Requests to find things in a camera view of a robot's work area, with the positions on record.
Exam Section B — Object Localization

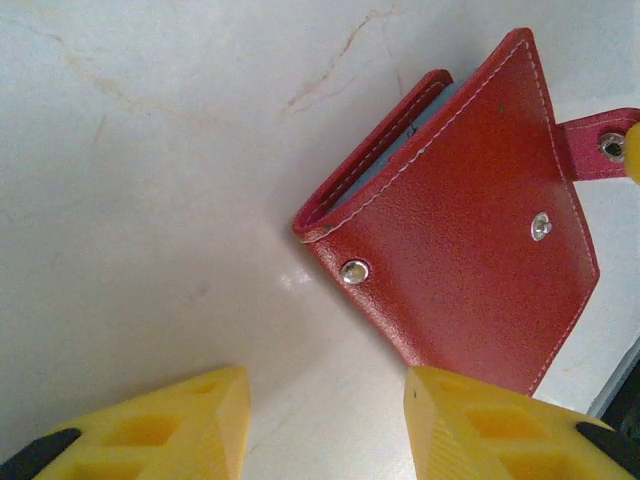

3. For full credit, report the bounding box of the red leather card holder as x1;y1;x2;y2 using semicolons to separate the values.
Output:
292;27;640;396

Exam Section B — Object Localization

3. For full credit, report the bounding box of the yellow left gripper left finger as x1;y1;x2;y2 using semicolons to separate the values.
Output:
0;366;251;480

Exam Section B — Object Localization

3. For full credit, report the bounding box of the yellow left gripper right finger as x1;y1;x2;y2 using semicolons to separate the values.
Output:
403;367;640;480

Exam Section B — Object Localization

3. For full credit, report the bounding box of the aluminium front frame rail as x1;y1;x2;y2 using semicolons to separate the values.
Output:
585;344;640;421

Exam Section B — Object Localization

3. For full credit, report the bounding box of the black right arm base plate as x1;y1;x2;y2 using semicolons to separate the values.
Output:
603;387;640;449

